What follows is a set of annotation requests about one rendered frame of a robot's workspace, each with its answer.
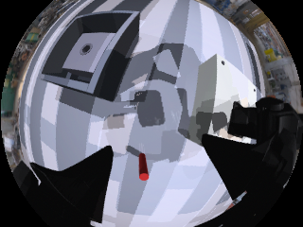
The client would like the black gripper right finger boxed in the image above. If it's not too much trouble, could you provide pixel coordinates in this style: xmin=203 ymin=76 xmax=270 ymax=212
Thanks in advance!
xmin=201 ymin=130 xmax=279 ymax=201

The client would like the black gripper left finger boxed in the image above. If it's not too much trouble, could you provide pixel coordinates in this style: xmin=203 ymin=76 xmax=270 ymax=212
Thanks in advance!
xmin=30 ymin=145 xmax=114 ymax=223

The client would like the dark red peg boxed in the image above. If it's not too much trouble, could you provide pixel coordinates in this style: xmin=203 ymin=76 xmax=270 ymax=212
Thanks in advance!
xmin=139 ymin=152 xmax=149 ymax=181

